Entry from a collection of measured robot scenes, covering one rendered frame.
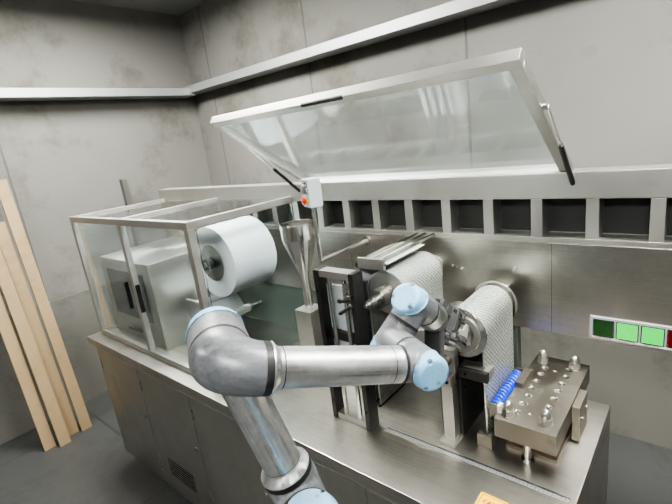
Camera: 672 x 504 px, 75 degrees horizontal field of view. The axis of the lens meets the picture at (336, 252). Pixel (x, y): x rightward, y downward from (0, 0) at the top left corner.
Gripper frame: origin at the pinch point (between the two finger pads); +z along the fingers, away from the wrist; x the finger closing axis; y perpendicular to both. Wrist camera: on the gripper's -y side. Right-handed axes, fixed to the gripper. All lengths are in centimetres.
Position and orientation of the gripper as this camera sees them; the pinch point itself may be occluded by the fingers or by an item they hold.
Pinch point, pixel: (459, 345)
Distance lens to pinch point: 129.4
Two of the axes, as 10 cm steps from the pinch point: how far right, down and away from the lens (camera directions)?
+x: -7.6, -0.7, 6.4
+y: 3.1, -9.1, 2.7
